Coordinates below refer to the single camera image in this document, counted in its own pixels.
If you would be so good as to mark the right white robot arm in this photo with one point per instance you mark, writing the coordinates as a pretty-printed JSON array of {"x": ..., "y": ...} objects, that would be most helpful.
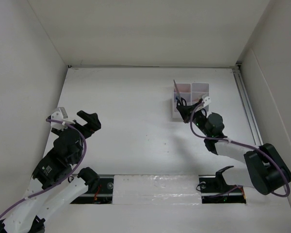
[{"x": 267, "y": 171}]

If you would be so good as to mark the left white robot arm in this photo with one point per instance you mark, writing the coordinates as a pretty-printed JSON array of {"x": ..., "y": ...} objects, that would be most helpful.
[{"x": 30, "y": 214}]

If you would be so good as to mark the white compartment container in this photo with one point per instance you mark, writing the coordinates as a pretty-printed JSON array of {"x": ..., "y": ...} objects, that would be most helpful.
[
  {"x": 182, "y": 90},
  {"x": 199, "y": 90}
]

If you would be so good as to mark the right white compartment container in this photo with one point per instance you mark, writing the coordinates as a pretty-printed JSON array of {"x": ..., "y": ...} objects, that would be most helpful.
[{"x": 199, "y": 90}]

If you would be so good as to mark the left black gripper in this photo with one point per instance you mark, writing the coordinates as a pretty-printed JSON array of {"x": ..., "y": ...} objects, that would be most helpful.
[{"x": 93, "y": 123}]

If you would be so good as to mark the black handled scissors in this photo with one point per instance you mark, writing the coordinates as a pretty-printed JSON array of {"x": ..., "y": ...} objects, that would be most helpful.
[{"x": 180, "y": 100}]

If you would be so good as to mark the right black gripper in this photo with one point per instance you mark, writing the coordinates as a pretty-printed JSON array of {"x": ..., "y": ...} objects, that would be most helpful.
[{"x": 185, "y": 111}]

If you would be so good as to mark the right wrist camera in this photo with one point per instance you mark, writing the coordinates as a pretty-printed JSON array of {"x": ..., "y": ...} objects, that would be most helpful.
[{"x": 206, "y": 101}]

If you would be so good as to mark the left white compartment container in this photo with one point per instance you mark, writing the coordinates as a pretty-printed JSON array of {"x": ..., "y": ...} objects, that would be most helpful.
[{"x": 182, "y": 90}]

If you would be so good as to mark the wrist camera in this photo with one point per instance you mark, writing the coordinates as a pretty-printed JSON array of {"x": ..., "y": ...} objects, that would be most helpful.
[
  {"x": 58, "y": 118},
  {"x": 206, "y": 101}
]

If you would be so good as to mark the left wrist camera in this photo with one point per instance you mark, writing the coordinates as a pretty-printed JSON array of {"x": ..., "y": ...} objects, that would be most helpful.
[{"x": 58, "y": 118}]

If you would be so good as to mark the aluminium side rail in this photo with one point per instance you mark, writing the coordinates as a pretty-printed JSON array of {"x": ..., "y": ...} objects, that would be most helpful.
[{"x": 247, "y": 105}]

